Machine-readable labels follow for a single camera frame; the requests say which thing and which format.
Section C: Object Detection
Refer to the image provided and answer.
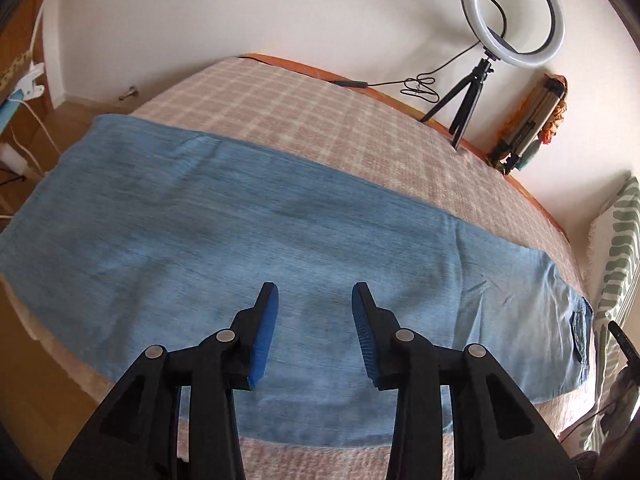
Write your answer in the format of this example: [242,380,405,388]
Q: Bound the folded silver tripod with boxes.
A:
[487,76,566,176]

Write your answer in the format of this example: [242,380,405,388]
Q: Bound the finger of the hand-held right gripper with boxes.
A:
[607,320,637,361]

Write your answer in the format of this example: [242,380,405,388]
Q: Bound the small black tripod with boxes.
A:
[420,57,493,151]

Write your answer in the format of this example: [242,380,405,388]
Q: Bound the white power adapter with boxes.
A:
[0,142,28,176]

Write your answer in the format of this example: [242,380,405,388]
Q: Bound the light blue denim pants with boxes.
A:
[0,114,596,450]

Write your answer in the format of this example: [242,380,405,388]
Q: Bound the pink checked blanket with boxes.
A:
[10,55,601,480]

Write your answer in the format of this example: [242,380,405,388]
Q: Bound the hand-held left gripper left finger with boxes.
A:
[52,281,278,480]

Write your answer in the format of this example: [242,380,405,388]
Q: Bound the white charging cable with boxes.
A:
[12,100,63,181]

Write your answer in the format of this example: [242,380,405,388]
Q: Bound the green patterned white pillow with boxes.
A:
[582,176,640,456]

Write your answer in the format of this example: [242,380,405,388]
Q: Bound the white ring light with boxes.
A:
[457,0,566,67]

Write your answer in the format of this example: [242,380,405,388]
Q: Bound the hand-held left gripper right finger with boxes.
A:
[351,281,581,480]

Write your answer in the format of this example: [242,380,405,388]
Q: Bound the black ring light cable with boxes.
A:
[240,42,486,103]

